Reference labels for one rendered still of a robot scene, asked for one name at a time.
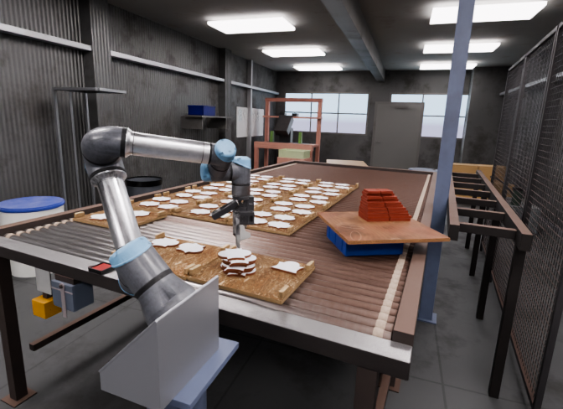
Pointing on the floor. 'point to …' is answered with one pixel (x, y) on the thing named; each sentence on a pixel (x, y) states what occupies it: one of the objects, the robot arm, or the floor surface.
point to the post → (464, 22)
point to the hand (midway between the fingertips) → (235, 242)
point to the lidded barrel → (35, 209)
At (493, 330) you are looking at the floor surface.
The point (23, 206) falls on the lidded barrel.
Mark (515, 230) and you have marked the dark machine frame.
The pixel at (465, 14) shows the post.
